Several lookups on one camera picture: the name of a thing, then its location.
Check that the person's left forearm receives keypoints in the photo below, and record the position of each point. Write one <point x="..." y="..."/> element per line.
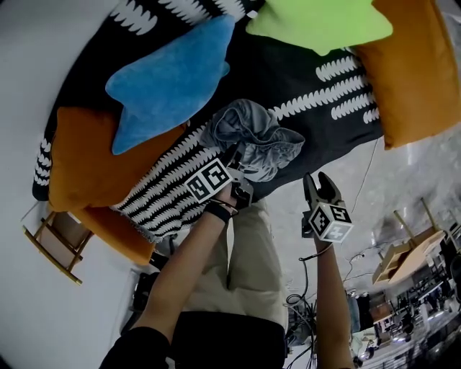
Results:
<point x="180" y="274"/>

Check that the person's right forearm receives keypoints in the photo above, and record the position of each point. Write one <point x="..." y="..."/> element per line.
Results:
<point x="331" y="295"/>

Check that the grey cloth garment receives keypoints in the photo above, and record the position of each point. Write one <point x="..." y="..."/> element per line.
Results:
<point x="259" y="133"/>

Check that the white power strip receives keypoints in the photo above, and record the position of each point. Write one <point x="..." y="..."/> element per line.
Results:
<point x="358" y="256"/>

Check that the round wooden table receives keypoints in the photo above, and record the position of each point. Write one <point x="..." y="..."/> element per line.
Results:
<point x="414" y="256"/>

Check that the green star pillow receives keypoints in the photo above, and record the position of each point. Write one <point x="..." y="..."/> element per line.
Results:
<point x="317" y="21"/>

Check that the blue star pillow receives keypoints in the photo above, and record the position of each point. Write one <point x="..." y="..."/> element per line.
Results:
<point x="169" y="83"/>

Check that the black wristband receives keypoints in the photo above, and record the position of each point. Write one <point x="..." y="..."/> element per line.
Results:
<point x="219" y="212"/>

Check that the orange cushion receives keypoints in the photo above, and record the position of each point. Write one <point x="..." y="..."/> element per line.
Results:
<point x="410" y="79"/>
<point x="90" y="162"/>

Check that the wooden side table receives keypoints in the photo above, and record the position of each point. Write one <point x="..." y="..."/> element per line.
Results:
<point x="57" y="248"/>

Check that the person's black t-shirt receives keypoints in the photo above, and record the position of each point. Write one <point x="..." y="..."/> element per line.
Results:
<point x="201" y="342"/>

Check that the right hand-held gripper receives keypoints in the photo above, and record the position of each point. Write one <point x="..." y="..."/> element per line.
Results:
<point x="331" y="223"/>

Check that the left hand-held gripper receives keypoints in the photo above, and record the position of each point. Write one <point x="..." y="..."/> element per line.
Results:
<point x="209" y="180"/>

